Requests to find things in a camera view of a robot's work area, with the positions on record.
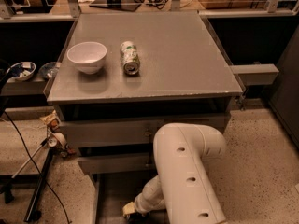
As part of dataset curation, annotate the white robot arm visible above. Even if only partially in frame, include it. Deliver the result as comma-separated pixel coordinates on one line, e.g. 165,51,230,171
122,123,227,224

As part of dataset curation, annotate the dark glass bowl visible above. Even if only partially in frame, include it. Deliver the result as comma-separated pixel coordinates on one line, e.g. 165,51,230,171
38,62,59,80

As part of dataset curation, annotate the black monitor stand base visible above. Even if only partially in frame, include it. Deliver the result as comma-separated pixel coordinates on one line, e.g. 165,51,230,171
89,0,141,12

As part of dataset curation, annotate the white bowl with items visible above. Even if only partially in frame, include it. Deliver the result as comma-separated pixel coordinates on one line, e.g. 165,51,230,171
8,62,36,81

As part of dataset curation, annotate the white ceramic bowl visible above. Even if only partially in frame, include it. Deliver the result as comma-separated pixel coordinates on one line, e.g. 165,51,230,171
67,41,107,75

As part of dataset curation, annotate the green white soda can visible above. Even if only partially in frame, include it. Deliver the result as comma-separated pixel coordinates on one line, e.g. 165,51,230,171
120,41,140,75

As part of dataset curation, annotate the black stand leg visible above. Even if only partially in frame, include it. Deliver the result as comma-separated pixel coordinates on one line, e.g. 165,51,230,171
24,149,53,223

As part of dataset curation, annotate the blue pepsi can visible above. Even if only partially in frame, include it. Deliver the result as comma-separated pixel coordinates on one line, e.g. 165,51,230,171
125,213,149,222

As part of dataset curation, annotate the open grey bottom drawer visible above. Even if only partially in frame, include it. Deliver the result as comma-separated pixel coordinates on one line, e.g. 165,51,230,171
90,167,209,224

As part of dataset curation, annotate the roll of tape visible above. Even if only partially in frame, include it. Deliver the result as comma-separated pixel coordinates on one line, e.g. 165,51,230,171
48,133,67,150

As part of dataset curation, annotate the grey top drawer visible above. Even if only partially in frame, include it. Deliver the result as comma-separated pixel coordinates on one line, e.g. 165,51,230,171
61,113,231,148

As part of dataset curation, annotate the grey side shelf beam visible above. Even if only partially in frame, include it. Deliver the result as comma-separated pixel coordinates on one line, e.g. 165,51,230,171
231,63,279,86

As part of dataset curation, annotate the grey middle drawer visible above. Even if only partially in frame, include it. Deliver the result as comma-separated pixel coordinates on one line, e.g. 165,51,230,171
78,145,155,175

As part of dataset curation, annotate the grey drawer cabinet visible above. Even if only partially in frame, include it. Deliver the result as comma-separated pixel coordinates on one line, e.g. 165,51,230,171
43,10,245,224

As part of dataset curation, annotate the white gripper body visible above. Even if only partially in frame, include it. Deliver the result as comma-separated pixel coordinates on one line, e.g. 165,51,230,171
134,192,166,215

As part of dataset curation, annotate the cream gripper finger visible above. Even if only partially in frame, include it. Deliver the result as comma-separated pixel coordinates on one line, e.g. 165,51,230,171
122,202,135,217

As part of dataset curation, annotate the black floor cable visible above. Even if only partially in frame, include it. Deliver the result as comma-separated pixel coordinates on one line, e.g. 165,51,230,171
3,110,73,224

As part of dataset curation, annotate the crumpled snack bag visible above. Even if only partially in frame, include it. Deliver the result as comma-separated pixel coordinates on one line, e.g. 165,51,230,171
40,111,60,131

